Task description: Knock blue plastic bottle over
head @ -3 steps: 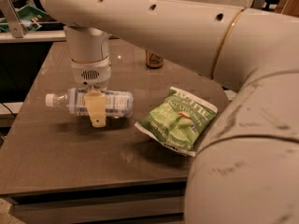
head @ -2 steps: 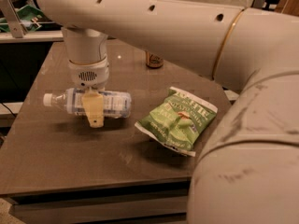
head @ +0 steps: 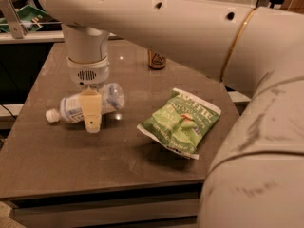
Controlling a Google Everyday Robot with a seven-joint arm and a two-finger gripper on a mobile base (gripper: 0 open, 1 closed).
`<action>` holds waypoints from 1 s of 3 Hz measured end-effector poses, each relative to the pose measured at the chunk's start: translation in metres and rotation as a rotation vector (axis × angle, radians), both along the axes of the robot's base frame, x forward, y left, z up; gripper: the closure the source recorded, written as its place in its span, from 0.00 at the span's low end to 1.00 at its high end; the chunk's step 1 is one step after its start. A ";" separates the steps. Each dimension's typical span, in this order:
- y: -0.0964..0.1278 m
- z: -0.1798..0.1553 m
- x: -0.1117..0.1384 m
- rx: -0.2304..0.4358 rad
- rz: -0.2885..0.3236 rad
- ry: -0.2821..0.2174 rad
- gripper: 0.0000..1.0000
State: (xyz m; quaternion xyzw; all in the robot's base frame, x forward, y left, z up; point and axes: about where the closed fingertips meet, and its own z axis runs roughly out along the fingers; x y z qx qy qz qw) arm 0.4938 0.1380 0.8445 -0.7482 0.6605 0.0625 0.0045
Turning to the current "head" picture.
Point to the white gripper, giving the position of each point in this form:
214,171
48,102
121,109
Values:
89,73

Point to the clear plastic water bottle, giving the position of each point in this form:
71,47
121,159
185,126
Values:
69,109

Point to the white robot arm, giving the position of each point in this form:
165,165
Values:
256,180

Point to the gold soda can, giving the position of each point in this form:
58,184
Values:
155,60

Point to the green chip bag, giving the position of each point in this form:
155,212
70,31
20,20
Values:
181,123

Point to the green plastic bin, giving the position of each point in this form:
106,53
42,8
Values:
32,18

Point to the left metal bracket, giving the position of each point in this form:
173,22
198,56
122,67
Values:
15,26

